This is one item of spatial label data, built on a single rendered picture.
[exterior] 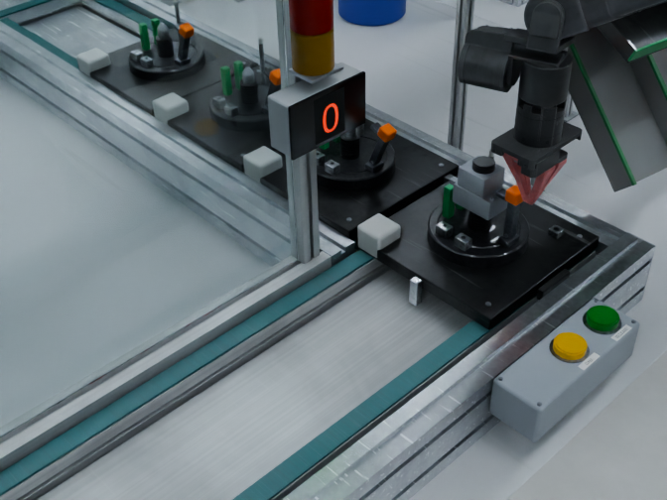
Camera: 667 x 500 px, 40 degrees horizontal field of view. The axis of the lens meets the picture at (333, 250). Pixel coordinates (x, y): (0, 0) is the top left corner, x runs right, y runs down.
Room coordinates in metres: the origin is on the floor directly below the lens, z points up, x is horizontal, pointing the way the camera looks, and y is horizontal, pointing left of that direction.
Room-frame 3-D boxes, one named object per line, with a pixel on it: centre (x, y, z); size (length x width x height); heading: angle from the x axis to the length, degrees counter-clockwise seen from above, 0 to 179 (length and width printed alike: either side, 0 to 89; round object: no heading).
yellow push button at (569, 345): (0.79, -0.28, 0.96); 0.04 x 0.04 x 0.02
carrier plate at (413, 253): (1.01, -0.20, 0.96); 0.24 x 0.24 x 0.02; 43
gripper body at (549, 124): (0.95, -0.25, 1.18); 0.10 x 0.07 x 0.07; 132
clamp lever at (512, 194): (0.97, -0.23, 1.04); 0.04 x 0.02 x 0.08; 43
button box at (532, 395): (0.79, -0.28, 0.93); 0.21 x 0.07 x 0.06; 133
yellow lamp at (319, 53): (0.97, 0.02, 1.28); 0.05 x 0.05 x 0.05
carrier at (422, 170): (1.20, -0.03, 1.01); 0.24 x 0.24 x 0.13; 43
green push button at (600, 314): (0.84, -0.34, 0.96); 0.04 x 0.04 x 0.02
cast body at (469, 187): (1.01, -0.19, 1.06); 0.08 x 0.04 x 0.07; 43
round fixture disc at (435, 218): (1.01, -0.20, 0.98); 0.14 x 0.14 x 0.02
